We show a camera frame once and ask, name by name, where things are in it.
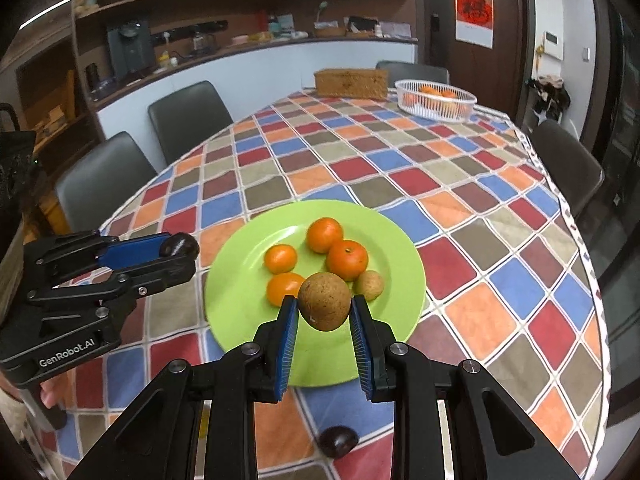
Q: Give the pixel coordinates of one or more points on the white desk lamp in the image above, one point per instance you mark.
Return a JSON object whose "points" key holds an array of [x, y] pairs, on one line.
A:
{"points": [[320, 10]]}

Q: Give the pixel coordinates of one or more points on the person's left hand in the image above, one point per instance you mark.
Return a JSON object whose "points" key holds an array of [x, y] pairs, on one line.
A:
{"points": [[50, 395]]}

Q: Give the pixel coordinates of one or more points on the red and white wall poster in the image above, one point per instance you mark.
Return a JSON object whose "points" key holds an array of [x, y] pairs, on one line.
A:
{"points": [[474, 10]]}

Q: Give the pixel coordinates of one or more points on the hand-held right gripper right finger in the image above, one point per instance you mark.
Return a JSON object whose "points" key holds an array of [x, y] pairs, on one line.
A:
{"points": [[361, 345]]}

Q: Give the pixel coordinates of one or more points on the green plate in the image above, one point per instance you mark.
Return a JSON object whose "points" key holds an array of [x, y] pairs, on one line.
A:
{"points": [[240, 280]]}

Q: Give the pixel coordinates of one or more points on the small orange tangerine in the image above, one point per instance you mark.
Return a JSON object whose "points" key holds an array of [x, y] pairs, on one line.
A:
{"points": [[280, 258], [285, 287]]}

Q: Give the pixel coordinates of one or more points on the dark purple fruit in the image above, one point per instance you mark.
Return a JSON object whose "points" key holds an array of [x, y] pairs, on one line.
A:
{"points": [[179, 246], [339, 441]]}

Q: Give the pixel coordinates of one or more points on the dark bags pile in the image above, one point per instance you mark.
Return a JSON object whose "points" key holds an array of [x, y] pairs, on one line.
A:
{"points": [[550, 95]]}

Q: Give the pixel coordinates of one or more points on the olive brown fruit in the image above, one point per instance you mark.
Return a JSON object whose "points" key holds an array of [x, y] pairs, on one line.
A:
{"points": [[369, 284]]}

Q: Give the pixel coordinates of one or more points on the large orange tangerine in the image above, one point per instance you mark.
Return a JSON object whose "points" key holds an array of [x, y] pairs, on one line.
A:
{"points": [[347, 259]]}

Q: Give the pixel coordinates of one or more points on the round tan fruit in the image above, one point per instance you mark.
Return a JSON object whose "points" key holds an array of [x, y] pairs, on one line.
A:
{"points": [[325, 301]]}

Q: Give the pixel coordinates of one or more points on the medium orange tangerine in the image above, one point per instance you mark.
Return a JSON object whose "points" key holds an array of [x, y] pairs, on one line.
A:
{"points": [[325, 234]]}

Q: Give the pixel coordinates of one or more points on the grey dining chair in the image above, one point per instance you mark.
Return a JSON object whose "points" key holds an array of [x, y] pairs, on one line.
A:
{"points": [[567, 160], [192, 115], [412, 71], [102, 180]]}

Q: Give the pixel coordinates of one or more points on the white wall panel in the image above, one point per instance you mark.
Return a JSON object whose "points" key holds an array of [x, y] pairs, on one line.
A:
{"points": [[552, 45]]}

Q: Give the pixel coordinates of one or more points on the black coffee machine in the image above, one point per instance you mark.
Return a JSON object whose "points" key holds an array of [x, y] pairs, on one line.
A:
{"points": [[130, 50]]}

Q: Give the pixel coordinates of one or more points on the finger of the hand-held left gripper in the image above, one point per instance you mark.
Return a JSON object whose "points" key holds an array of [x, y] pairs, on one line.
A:
{"points": [[150, 280], [130, 252]]}

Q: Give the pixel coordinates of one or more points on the wicker box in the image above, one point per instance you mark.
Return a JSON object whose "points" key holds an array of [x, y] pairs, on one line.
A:
{"points": [[351, 82]]}

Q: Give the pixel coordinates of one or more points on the oranges in basket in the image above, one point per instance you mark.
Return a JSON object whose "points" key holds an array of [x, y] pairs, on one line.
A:
{"points": [[437, 92]]}

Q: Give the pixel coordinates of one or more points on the white plastic basket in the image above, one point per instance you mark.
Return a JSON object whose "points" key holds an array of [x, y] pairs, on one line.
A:
{"points": [[435, 102]]}

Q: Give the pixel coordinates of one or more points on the glass door cabinet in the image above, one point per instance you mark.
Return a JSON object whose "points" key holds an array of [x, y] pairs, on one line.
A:
{"points": [[620, 110]]}

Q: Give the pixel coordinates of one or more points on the wooden wall shelf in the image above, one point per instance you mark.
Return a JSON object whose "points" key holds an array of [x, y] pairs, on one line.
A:
{"points": [[165, 10]]}

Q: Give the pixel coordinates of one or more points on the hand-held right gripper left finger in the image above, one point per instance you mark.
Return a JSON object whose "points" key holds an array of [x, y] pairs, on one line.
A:
{"points": [[286, 345]]}

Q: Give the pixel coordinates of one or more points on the white counter cabinet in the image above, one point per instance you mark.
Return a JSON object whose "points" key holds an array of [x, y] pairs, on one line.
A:
{"points": [[260, 70]]}

